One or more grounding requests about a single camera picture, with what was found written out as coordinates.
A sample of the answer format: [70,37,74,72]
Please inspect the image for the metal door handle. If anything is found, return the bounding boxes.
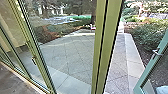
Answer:
[151,47,164,58]
[30,55,38,67]

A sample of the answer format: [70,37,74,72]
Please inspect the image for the green framed glass door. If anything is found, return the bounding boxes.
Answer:
[0,0,168,94]

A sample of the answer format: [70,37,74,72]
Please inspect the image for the concrete curb strip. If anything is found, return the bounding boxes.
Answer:
[123,32,146,94]

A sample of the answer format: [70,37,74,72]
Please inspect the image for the green shrub hedge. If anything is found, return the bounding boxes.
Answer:
[124,18,168,51]

